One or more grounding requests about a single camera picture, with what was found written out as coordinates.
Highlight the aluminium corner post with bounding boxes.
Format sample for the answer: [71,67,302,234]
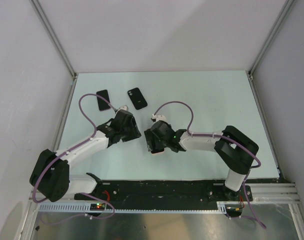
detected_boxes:
[29,0,77,80]
[248,0,297,78]

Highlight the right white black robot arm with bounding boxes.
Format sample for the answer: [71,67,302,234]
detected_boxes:
[144,120,259,201]

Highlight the black smartphone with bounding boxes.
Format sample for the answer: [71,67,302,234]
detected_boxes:
[151,149,165,154]

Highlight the grey slotted cable duct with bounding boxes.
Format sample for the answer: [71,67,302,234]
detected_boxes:
[38,201,228,215]

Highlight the right aluminium corner post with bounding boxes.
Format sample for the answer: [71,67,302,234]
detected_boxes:
[248,0,297,78]

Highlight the left controller board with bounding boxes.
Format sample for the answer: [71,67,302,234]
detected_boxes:
[90,203,106,211]

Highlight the right controller board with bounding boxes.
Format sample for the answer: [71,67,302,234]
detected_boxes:
[225,205,244,218]

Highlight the small black phone left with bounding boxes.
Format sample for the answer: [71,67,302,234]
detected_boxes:
[96,89,111,112]

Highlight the black phone case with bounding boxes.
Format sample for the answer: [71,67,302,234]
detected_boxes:
[127,87,148,110]

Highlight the controller board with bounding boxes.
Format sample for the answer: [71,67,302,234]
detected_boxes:
[225,205,244,218]
[90,203,106,211]

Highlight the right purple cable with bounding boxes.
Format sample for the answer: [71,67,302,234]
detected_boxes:
[150,100,268,230]

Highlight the left aluminium corner post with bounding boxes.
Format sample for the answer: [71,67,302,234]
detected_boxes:
[29,0,77,80]

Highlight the pink phone case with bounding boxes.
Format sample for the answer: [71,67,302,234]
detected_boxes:
[150,149,165,155]

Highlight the aluminium front frame rail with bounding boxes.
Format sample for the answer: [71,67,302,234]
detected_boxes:
[28,182,299,203]

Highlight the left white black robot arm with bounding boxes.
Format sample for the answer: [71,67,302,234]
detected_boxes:
[29,109,141,202]

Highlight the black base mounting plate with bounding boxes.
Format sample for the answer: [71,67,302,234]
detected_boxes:
[74,179,254,211]

